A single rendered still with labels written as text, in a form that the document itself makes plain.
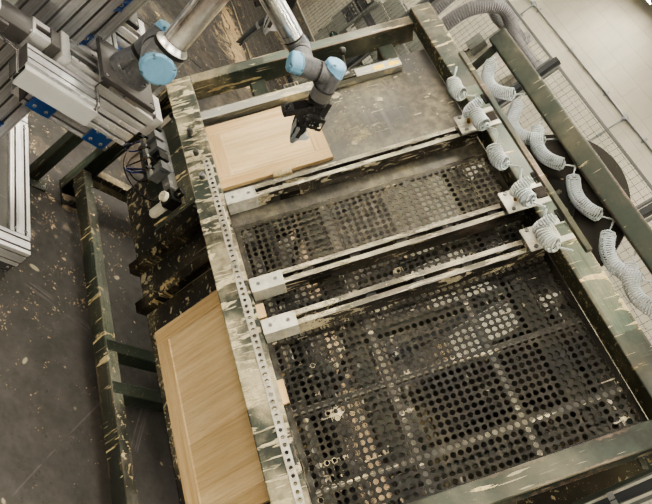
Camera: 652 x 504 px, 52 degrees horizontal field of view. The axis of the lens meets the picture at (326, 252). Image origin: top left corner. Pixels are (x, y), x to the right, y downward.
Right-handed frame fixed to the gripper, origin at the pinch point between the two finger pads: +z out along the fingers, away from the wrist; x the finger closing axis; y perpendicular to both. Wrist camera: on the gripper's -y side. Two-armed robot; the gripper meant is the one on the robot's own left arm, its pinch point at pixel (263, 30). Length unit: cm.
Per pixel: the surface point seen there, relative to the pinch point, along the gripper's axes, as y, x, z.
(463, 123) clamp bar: 72, -57, -15
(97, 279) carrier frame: -50, -58, 106
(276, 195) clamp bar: 6, -65, 34
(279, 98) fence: 15.2, -10.5, 24.4
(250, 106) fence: 3.6, -11.3, 31.5
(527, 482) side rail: 54, -196, 14
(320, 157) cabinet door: 26, -48, 23
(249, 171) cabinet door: 0, -47, 39
